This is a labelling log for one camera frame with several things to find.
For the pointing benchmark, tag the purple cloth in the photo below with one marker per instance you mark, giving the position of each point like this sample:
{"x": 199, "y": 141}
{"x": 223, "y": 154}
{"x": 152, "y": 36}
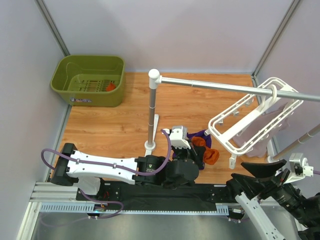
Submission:
{"x": 201, "y": 134}

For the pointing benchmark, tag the white clip sock hanger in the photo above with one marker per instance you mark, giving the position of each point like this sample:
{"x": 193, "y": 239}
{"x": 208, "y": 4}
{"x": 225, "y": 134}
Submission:
{"x": 258, "y": 126}

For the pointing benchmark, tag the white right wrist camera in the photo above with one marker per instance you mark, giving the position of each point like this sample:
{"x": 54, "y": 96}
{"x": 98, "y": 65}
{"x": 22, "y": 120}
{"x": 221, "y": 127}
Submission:
{"x": 299, "y": 168}

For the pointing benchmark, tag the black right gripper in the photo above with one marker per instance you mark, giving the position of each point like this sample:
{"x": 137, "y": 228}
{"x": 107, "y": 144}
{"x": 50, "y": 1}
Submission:
{"x": 276, "y": 178}

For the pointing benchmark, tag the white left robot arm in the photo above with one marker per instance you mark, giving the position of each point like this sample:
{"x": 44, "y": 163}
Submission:
{"x": 74, "y": 166}

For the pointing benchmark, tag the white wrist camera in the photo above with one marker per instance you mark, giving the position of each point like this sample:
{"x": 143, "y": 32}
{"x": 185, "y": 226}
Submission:
{"x": 178, "y": 137}
{"x": 299, "y": 168}

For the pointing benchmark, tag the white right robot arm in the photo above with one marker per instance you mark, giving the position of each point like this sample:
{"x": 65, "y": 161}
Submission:
{"x": 307, "y": 214}

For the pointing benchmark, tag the aluminium mounting rail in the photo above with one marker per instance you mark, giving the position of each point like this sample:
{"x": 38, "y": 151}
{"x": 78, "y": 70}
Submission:
{"x": 68, "y": 199}

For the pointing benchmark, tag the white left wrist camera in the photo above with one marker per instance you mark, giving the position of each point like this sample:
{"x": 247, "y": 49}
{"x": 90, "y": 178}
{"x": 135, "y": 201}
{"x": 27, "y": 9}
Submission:
{"x": 178, "y": 137}

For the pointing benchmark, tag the orange sock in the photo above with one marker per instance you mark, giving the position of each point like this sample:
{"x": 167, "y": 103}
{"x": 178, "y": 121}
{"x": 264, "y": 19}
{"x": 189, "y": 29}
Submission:
{"x": 111, "y": 86}
{"x": 210, "y": 156}

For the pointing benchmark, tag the green plastic laundry basket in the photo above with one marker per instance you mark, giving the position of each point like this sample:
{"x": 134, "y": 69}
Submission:
{"x": 81, "y": 80}

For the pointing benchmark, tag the white and grey drying rack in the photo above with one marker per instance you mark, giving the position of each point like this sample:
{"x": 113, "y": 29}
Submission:
{"x": 155, "y": 79}

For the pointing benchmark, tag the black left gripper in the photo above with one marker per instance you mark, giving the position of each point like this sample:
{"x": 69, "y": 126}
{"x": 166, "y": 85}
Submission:
{"x": 191, "y": 153}

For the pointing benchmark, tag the beige rack pole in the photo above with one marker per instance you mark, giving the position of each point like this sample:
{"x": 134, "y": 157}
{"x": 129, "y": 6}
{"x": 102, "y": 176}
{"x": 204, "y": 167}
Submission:
{"x": 299, "y": 141}

